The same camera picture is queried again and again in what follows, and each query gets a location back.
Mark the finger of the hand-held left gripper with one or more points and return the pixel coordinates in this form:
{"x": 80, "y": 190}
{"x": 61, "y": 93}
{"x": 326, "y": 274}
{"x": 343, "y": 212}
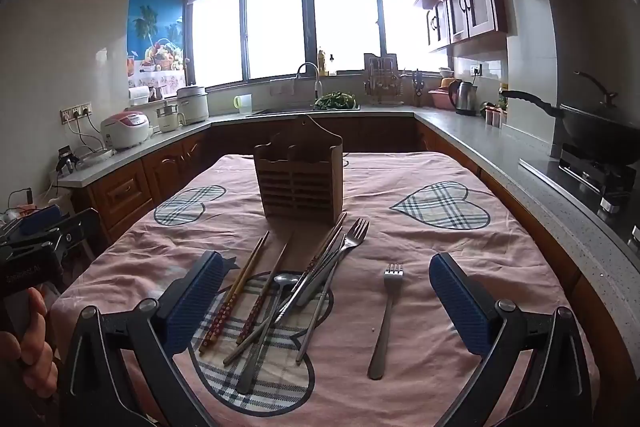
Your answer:
{"x": 77, "y": 229}
{"x": 40, "y": 217}

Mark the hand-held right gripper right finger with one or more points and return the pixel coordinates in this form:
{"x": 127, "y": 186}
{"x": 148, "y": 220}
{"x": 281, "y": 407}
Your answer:
{"x": 460, "y": 307}

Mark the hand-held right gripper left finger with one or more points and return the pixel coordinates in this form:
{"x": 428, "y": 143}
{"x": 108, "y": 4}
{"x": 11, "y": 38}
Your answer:
{"x": 197, "y": 302}

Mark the red dotted wooden chopstick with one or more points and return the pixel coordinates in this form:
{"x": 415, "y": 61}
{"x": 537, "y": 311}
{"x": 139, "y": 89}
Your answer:
{"x": 220, "y": 317}
{"x": 239, "y": 289}

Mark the wooden utensil holder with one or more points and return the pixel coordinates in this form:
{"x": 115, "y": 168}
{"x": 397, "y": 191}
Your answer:
{"x": 300, "y": 187}

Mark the person's left hand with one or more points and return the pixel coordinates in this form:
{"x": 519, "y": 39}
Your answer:
{"x": 30, "y": 352}

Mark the pink plaid heart tablecloth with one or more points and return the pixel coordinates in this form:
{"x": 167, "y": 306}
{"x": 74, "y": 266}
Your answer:
{"x": 425, "y": 257}

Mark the small black device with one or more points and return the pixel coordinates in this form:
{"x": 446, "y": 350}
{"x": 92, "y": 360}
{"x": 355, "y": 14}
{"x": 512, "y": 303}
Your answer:
{"x": 65, "y": 159}

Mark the pile of chopsticks and cutlery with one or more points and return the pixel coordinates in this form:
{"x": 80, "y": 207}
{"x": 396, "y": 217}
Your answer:
{"x": 250, "y": 339}

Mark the wooden base cabinets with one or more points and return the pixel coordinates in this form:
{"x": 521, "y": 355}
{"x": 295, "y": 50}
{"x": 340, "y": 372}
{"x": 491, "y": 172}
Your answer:
{"x": 130, "y": 187}

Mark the short steel fork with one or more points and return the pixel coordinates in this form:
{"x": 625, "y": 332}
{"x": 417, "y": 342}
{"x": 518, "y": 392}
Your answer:
{"x": 386, "y": 327}

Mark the brown red patterned chopstick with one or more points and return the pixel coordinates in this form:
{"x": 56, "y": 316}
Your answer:
{"x": 272, "y": 269}

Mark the steel spoon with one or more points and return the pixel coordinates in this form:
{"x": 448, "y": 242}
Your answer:
{"x": 285, "y": 280}

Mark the pink and white rice cooker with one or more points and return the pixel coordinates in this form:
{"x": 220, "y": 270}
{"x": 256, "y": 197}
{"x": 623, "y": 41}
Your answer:
{"x": 125, "y": 129}

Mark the small white electric pot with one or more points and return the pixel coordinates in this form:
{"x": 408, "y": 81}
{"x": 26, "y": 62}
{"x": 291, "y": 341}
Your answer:
{"x": 170, "y": 117}

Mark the grey kitchen countertop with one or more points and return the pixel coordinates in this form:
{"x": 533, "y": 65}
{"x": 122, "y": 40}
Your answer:
{"x": 500, "y": 152}

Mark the large white rice cooker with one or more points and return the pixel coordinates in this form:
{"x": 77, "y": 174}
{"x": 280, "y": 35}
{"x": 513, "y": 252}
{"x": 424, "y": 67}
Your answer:
{"x": 192, "y": 104}

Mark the gas stove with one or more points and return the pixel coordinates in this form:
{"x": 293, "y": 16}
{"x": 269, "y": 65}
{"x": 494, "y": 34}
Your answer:
{"x": 585, "y": 177}

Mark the row of spice jars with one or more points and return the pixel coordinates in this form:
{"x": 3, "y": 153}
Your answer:
{"x": 493, "y": 117}

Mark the steel electric kettle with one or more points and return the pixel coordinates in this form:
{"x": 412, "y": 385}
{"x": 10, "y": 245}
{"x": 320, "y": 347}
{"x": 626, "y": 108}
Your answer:
{"x": 465, "y": 99}

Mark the pink plastic basin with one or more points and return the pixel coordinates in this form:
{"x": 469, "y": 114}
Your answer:
{"x": 440, "y": 99}

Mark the kitchen sink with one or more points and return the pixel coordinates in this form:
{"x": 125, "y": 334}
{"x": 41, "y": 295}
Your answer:
{"x": 285, "y": 110}

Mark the green label bottle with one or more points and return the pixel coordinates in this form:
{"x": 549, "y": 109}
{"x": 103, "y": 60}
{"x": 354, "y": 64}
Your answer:
{"x": 503, "y": 99}

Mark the palm and fruit roller blind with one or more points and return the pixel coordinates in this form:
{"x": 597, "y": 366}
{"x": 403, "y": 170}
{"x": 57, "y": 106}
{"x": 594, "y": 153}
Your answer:
{"x": 155, "y": 27}

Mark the yellow bowl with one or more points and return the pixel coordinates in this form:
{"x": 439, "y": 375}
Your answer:
{"x": 448, "y": 84}

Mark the black wok with lid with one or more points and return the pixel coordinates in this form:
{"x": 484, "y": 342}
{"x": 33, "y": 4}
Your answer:
{"x": 600, "y": 132}

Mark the white bowl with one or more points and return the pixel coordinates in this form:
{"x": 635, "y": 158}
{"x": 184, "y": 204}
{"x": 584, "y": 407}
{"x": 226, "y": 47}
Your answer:
{"x": 446, "y": 73}

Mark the metal dish rack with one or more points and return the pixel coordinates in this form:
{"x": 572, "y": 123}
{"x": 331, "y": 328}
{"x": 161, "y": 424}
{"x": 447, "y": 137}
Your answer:
{"x": 382, "y": 82}

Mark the green leafy vegetables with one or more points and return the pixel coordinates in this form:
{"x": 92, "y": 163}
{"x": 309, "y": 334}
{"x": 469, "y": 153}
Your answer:
{"x": 335, "y": 102}

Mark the steel kitchen faucet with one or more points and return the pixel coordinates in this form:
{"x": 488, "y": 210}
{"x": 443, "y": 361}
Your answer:
{"x": 307, "y": 72}

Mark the yellow oil bottle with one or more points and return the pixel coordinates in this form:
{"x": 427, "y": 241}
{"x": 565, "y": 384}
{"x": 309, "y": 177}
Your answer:
{"x": 322, "y": 62}

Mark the kitchen window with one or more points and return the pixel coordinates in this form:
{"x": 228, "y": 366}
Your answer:
{"x": 275, "y": 32}

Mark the wall outlet strip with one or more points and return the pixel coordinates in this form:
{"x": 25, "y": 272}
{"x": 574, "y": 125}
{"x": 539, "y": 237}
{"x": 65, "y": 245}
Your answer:
{"x": 76, "y": 113}

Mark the white wall outlet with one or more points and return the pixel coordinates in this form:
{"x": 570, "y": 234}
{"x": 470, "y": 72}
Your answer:
{"x": 476, "y": 70}

